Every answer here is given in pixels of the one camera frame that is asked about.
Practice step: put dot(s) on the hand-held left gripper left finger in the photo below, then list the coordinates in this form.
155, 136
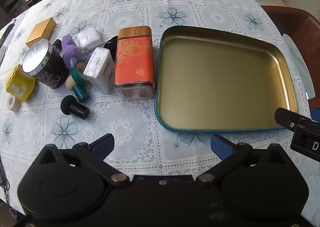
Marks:
103, 143

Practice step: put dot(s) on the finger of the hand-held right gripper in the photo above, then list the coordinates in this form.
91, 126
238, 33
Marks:
287, 118

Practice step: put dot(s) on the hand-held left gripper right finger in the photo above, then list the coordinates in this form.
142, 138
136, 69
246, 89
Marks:
222, 146

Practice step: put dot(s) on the gold metal tray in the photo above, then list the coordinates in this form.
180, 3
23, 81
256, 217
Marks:
220, 79

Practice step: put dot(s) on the green tape roll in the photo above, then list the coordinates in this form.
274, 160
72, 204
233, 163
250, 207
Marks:
75, 76

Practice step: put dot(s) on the white tissue pack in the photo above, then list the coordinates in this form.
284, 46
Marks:
100, 64

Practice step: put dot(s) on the black plush toy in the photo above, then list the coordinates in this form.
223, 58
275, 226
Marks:
111, 44

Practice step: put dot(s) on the orange tea tin wooden lid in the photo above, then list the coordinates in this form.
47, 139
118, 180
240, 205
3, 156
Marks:
132, 62

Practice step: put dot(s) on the black candle jar silver lid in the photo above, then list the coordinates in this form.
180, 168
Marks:
50, 72

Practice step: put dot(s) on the beige tape roll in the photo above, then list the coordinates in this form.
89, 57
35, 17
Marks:
16, 107

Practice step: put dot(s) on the brown chair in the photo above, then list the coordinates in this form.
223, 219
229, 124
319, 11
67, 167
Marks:
300, 22

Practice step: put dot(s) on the purple plush toy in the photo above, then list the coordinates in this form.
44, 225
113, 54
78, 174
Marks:
68, 49

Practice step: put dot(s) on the yellow block plush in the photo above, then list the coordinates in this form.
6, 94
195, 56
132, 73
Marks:
17, 84

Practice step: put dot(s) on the clear wrapped tissue pack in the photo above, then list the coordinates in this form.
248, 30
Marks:
87, 36

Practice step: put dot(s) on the small black object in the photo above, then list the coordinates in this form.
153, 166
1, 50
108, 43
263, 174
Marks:
57, 44

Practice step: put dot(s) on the gold box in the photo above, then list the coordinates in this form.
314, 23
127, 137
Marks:
41, 31

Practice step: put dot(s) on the grey plate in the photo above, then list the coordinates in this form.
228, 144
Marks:
2, 54

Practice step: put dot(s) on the black phone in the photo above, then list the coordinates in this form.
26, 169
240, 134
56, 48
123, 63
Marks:
6, 33

